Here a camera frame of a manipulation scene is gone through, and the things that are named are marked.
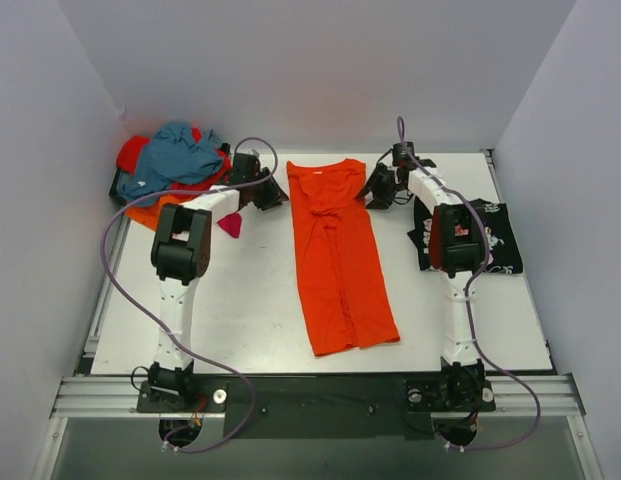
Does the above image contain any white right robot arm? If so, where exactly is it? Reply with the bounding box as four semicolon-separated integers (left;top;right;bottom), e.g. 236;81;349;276
359;142;489;367

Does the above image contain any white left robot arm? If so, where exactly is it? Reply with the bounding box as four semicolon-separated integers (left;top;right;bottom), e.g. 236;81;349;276
151;153;289;372

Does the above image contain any pink t-shirt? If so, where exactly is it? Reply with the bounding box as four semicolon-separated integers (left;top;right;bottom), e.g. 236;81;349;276
217;212;242;239

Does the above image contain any blue t-shirt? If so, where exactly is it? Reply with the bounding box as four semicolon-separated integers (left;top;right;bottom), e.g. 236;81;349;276
116;121;225;209

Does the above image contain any light orange t-shirt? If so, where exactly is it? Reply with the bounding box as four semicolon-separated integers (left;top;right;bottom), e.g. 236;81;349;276
126;195;194;231

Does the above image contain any red t-shirt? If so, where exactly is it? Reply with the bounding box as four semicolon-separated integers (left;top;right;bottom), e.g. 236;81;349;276
114;127;238;199

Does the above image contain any black floral t-shirt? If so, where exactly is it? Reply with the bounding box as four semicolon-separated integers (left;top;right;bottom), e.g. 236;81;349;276
407;199;524;275

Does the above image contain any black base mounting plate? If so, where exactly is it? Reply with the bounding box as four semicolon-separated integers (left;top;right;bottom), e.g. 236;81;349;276
137;373;496;443

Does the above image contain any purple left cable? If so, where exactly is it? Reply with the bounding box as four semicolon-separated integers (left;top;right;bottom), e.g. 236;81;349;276
99;137;279;455

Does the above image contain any aluminium front rail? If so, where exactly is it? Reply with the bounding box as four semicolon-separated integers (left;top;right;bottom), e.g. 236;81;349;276
51;375;586;418

